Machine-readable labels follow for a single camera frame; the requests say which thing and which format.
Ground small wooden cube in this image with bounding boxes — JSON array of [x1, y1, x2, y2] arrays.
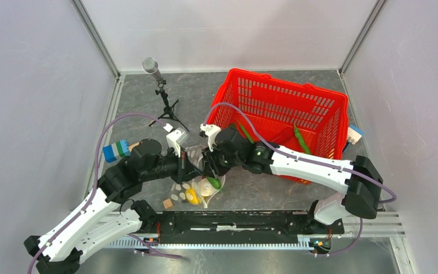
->
[[163, 199, 174, 210]]

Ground brown round toy mushroom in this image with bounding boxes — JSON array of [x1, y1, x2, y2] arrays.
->
[[197, 178, 216, 197]]

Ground white cable tray rail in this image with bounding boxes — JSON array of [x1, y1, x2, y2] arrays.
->
[[105, 236, 314, 251]]

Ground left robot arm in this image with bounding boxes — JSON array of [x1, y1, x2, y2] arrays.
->
[[24, 139, 202, 273]]

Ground white blue toy block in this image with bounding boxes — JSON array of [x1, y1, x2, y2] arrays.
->
[[347, 124, 364, 145]]

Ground tan wooden block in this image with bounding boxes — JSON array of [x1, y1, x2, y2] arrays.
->
[[128, 142, 140, 151]]

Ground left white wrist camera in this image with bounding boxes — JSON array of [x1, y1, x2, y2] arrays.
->
[[163, 123, 189, 158]]

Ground silver microphone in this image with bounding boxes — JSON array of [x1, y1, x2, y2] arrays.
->
[[142, 57, 164, 82]]

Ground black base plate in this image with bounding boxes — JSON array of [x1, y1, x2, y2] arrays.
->
[[139, 210, 344, 244]]

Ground polka dot zip bag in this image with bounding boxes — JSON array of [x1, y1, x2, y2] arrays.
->
[[168, 143, 228, 209]]

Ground dark green small pepper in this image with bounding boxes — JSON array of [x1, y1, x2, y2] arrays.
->
[[206, 177, 222, 190]]

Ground black tripod stand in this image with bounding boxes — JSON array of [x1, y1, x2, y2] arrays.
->
[[155, 80, 189, 131]]

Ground red plastic basket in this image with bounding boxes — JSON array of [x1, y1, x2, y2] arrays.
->
[[205, 68, 350, 185]]

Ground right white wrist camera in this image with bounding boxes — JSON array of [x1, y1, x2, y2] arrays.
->
[[200, 124, 222, 151]]

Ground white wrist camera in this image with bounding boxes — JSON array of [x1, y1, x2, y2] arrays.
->
[[163, 123, 189, 158], [200, 124, 222, 151]]

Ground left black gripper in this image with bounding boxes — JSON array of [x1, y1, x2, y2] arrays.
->
[[142, 145, 204, 184]]

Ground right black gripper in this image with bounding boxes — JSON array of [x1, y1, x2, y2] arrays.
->
[[202, 142, 244, 179]]

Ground long green chili pepper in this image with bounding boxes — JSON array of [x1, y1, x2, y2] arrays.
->
[[238, 123, 254, 143]]

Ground yellow toy pepper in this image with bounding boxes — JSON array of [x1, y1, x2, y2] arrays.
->
[[185, 188, 199, 206]]

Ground blue green toy blocks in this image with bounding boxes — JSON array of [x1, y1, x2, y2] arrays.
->
[[102, 139, 131, 163]]

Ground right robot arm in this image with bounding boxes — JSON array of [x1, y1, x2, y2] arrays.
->
[[200, 124, 383, 233]]

